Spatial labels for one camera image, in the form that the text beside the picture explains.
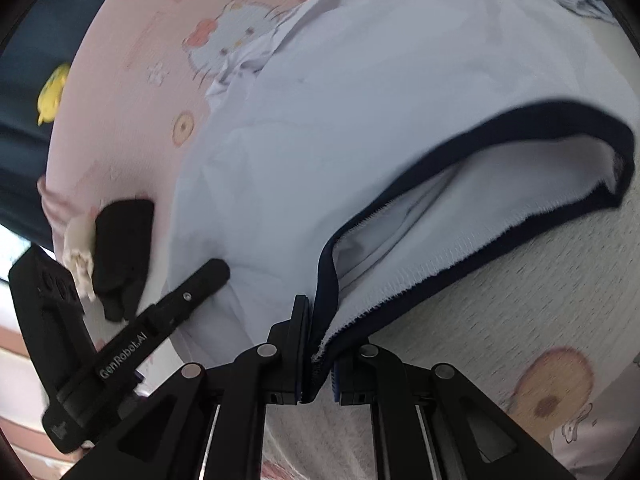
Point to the white t-shirt with navy collar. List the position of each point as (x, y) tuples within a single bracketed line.
[(350, 135)]

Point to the black cloth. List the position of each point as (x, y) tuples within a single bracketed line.
[(122, 250)]

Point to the cream lace cloth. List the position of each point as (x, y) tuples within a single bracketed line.
[(79, 250)]

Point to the pink and cream printed blanket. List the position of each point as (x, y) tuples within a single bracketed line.
[(150, 35)]

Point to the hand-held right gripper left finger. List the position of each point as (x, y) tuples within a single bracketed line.
[(292, 360)]

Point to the yellow plush toy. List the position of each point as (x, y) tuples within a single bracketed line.
[(52, 92)]

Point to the dark blue curtain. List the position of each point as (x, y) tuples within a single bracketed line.
[(30, 160)]

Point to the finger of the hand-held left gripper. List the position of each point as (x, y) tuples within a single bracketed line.
[(200, 282)]

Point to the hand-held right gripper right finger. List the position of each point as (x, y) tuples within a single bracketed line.
[(336, 382)]

